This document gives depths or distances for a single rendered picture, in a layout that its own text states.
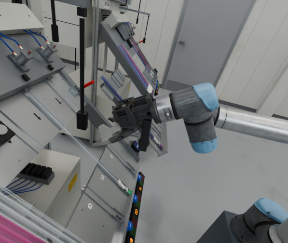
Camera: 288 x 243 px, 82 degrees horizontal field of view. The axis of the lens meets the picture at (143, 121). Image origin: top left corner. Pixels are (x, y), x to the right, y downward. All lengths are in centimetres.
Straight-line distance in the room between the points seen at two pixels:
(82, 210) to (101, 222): 8
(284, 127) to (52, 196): 90
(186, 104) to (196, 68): 336
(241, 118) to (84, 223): 57
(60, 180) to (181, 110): 68
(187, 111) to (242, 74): 365
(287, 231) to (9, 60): 98
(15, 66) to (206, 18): 340
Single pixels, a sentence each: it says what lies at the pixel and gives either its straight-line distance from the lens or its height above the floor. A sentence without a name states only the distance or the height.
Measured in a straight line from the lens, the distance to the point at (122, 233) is 67.
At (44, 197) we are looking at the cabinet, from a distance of 88.
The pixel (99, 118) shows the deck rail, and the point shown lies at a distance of 77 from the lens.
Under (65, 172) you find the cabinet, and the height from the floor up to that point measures 62.
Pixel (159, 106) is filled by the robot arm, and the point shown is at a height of 116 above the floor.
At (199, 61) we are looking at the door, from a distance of 375.
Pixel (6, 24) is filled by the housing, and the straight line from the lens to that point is 63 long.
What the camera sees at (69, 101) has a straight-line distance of 69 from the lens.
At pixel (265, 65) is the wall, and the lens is 415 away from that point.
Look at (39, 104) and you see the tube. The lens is 60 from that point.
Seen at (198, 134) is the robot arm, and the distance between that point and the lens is 47.
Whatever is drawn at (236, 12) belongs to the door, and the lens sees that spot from 378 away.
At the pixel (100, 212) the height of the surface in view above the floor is 79.
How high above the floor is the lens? 135
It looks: 33 degrees down
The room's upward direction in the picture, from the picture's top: 14 degrees clockwise
